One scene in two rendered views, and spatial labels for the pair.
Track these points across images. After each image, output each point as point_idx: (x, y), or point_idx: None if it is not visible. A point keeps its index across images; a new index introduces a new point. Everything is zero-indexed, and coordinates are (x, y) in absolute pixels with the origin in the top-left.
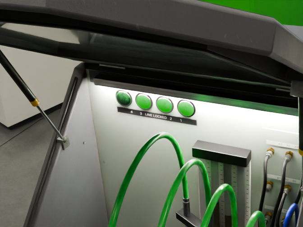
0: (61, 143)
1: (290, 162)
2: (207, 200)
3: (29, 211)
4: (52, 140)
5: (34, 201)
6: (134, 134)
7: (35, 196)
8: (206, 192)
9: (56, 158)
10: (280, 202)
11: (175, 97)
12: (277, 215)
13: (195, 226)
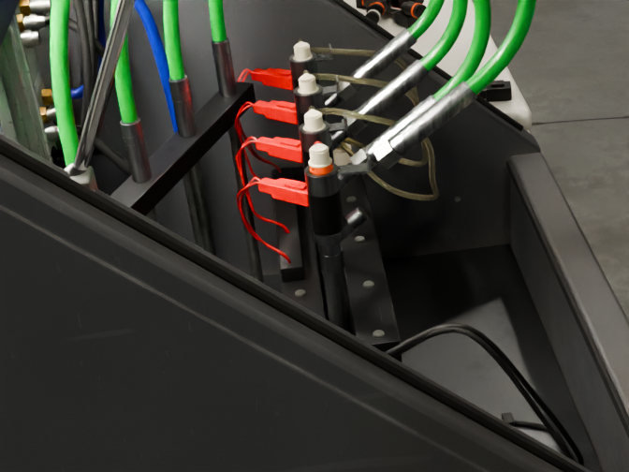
0: (95, 182)
1: None
2: (129, 67)
3: (379, 376)
4: (86, 212)
5: (340, 348)
6: None
7: (324, 341)
8: (127, 40)
9: (162, 226)
10: (73, 22)
11: None
12: (99, 43)
13: (133, 202)
